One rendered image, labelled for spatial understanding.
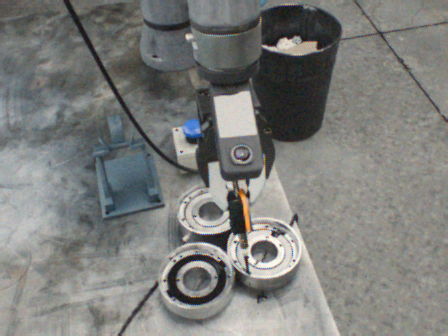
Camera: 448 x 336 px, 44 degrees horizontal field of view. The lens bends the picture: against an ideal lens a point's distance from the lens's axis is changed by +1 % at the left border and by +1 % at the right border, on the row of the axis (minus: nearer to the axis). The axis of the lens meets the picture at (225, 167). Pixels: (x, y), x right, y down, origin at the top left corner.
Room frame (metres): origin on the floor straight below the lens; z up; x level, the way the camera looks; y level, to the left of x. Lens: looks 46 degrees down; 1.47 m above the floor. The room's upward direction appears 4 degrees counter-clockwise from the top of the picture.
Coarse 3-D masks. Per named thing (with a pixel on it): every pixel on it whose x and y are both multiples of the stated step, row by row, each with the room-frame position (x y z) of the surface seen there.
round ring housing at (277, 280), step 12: (264, 228) 0.50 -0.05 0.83; (276, 228) 0.50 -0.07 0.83; (288, 228) 0.49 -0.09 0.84; (228, 240) 0.47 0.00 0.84; (252, 240) 0.48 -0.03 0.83; (264, 240) 0.48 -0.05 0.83; (276, 240) 0.47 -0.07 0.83; (288, 240) 0.47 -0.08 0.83; (300, 240) 0.46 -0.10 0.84; (228, 252) 0.45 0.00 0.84; (252, 252) 0.47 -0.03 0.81; (276, 252) 0.46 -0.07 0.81; (300, 252) 0.44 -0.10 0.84; (252, 264) 0.44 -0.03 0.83; (264, 264) 0.43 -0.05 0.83; (276, 264) 0.43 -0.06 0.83; (240, 276) 0.42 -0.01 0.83; (252, 276) 0.41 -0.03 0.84; (264, 276) 0.41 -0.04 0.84; (276, 276) 0.41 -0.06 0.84; (288, 276) 0.41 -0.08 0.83; (264, 288) 0.41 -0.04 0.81
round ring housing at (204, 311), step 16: (176, 256) 0.46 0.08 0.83; (224, 256) 0.45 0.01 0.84; (160, 272) 0.42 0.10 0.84; (192, 272) 0.44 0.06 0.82; (208, 272) 0.43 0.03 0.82; (160, 288) 0.40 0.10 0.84; (208, 288) 0.40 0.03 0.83; (224, 288) 0.40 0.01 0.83; (176, 304) 0.37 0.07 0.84; (208, 304) 0.37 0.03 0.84; (224, 304) 0.38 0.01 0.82
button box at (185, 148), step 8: (176, 128) 0.72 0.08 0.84; (176, 136) 0.69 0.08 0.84; (184, 136) 0.69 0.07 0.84; (200, 136) 0.69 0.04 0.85; (176, 144) 0.67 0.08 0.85; (184, 144) 0.67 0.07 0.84; (192, 144) 0.67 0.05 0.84; (176, 152) 0.70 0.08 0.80; (184, 152) 0.65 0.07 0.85; (192, 152) 0.65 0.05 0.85; (184, 160) 0.65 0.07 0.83; (192, 160) 0.65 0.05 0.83; (192, 168) 0.65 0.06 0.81
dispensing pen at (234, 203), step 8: (232, 184) 0.48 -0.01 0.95; (232, 192) 0.48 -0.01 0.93; (232, 200) 0.46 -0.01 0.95; (240, 200) 0.45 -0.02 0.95; (232, 208) 0.45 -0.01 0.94; (240, 208) 0.45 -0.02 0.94; (232, 216) 0.44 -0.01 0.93; (240, 216) 0.44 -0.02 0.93; (232, 224) 0.44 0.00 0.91; (240, 224) 0.44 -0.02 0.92; (232, 232) 0.43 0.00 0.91; (240, 232) 0.43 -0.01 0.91; (240, 240) 0.44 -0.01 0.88; (248, 248) 0.43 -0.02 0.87; (248, 264) 0.42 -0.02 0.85
